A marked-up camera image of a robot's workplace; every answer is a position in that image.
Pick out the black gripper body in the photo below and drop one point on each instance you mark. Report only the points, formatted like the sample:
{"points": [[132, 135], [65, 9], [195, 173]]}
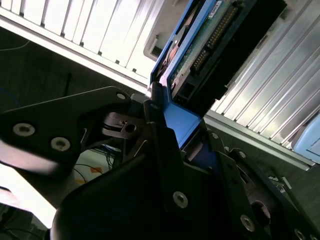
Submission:
{"points": [[120, 205]]}

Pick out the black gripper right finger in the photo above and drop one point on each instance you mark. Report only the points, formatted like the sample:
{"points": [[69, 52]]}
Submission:
{"points": [[262, 200]]}

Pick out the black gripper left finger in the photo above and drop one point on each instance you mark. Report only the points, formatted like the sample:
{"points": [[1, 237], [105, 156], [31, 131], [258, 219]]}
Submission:
{"points": [[62, 117]]}

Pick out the hard disk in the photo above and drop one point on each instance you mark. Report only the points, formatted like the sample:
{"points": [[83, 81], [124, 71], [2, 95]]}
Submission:
{"points": [[182, 120]]}

